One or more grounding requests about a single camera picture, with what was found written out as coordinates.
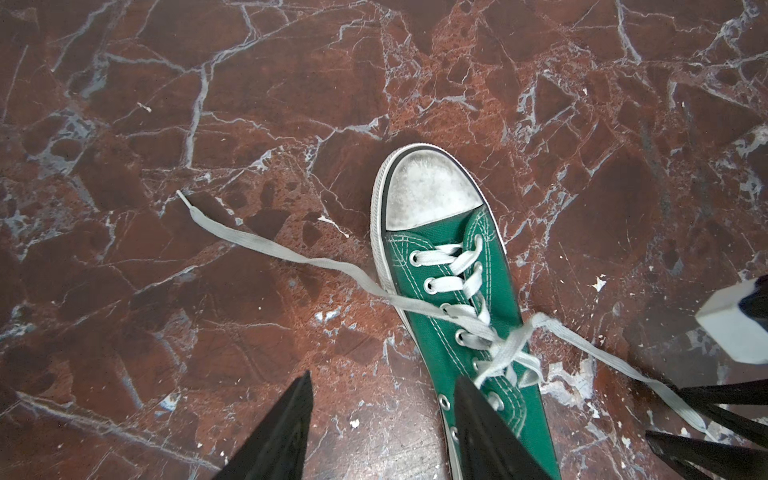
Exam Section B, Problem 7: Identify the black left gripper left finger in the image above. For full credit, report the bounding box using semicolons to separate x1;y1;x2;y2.
214;371;313;480

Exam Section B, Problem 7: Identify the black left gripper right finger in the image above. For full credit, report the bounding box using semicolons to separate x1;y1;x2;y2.
454;377;551;480

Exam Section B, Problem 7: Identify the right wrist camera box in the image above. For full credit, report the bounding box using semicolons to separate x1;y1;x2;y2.
695;278;767;365

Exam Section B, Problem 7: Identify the white shoelace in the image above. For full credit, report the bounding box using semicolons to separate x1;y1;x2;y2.
176;191;707;434

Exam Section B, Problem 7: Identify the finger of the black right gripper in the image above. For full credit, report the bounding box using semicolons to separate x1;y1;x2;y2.
645;431;767;480
675;379;768;447

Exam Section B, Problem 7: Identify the green canvas sneaker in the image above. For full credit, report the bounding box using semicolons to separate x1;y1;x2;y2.
370;143;523;479

